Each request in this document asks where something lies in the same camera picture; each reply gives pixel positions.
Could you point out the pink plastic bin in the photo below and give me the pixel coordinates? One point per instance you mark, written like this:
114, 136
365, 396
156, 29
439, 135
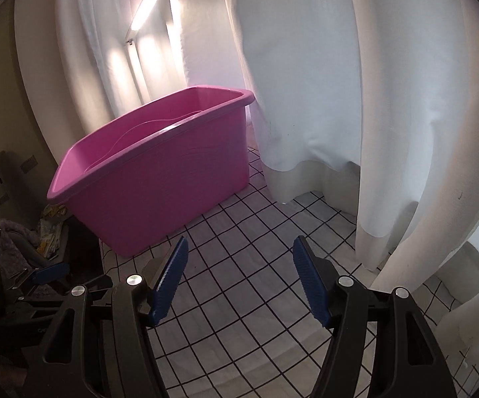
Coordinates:
152, 182

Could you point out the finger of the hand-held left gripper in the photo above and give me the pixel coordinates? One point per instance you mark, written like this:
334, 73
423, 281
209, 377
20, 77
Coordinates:
96, 282
48, 272

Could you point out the wall light bar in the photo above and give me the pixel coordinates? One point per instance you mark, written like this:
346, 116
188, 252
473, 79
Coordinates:
144, 12

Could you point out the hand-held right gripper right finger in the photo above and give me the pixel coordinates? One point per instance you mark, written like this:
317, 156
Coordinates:
312, 286

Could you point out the colourful printed bag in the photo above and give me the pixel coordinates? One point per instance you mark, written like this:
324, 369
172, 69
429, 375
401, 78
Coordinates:
53, 224

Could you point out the purple fluffy cloth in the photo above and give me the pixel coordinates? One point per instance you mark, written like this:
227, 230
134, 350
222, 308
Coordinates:
15, 232

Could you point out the white curtain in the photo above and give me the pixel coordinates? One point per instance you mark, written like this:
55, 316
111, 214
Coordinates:
326, 91

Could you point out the white black checkered tablecloth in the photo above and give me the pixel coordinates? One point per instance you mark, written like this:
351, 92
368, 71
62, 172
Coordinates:
239, 298

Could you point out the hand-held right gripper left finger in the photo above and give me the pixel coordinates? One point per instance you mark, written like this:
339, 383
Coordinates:
169, 282

